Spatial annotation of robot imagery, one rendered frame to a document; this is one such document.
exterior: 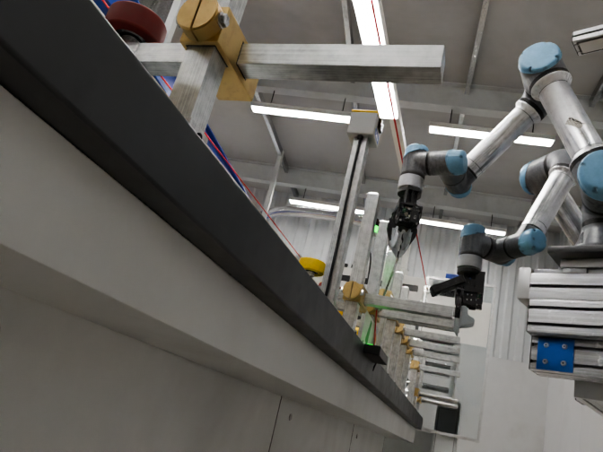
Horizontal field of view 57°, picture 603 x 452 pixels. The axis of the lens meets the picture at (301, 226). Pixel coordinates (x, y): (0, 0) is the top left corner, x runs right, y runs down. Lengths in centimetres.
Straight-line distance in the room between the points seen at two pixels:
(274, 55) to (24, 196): 34
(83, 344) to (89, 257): 36
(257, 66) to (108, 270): 30
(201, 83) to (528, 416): 1044
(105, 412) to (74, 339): 16
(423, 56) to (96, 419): 70
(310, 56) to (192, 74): 14
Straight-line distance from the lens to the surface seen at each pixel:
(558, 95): 174
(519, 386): 1091
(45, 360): 82
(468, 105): 760
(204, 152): 60
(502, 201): 1046
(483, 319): 435
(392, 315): 180
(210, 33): 66
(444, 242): 1135
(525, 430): 1086
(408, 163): 174
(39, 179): 47
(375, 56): 65
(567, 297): 161
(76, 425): 91
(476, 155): 184
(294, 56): 67
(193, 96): 63
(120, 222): 56
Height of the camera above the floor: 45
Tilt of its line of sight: 19 degrees up
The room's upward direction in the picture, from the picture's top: 14 degrees clockwise
